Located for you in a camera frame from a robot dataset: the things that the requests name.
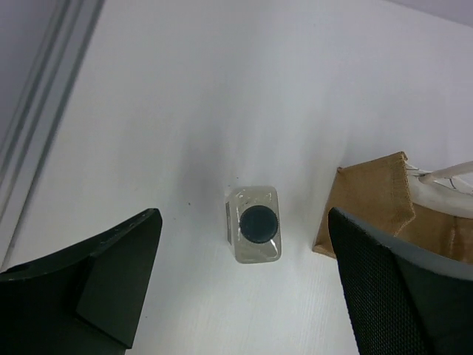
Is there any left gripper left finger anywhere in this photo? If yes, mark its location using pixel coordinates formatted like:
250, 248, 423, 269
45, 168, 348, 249
1, 209, 163, 354

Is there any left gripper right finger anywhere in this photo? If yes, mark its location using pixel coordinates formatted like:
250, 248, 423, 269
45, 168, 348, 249
328, 208, 472, 354

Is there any burlap canvas tote bag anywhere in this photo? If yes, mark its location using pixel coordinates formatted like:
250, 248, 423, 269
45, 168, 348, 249
324, 152, 472, 263

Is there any clear bottle dark cap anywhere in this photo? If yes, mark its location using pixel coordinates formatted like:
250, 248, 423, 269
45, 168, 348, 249
225, 186, 282, 264

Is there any aluminium rail frame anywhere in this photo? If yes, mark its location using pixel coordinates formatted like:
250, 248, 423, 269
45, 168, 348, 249
0, 0, 106, 230

